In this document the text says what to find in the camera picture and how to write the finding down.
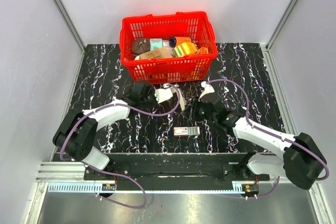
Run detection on red plastic basket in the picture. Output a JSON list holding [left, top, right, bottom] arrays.
[[119, 12, 218, 84]]

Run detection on beige stapler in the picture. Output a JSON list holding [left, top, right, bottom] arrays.
[[163, 83, 186, 111]]

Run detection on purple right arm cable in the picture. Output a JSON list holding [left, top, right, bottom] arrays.
[[207, 78, 330, 200]]

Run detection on orange cylinder can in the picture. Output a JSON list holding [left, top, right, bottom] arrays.
[[169, 36, 192, 48]]

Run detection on staple box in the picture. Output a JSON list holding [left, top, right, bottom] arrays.
[[173, 126, 200, 136]]

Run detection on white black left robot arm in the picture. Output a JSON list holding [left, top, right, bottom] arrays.
[[53, 80, 156, 180]]

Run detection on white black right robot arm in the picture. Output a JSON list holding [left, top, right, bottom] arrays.
[[189, 93, 329, 190]]

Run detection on cardboard box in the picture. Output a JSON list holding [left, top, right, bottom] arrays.
[[135, 47, 174, 60]]

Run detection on yellow green striped box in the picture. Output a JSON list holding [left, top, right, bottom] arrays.
[[174, 42, 198, 57]]

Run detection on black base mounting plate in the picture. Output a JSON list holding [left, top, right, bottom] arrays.
[[85, 162, 269, 181]]

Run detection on teal small box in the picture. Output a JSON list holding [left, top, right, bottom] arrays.
[[149, 38, 163, 51]]

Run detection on brown round item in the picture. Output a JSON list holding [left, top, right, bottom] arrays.
[[131, 37, 151, 56]]

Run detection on orange packet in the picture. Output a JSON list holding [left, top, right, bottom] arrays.
[[195, 47, 208, 55]]

